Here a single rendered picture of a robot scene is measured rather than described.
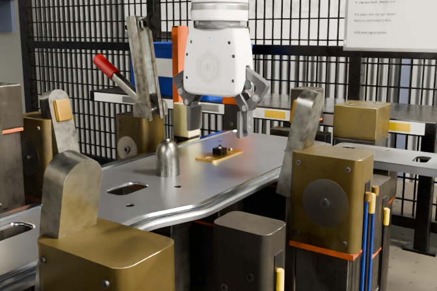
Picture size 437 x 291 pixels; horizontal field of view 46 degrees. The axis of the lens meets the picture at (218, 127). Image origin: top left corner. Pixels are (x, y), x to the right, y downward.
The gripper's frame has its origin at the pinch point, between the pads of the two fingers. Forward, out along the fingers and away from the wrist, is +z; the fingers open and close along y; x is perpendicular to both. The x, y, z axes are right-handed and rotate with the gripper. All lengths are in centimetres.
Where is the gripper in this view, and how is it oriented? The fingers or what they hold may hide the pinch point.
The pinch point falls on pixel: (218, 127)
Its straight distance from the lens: 79.3
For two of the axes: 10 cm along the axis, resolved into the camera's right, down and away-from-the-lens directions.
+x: 5.6, -1.5, 8.2
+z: -0.1, 9.8, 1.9
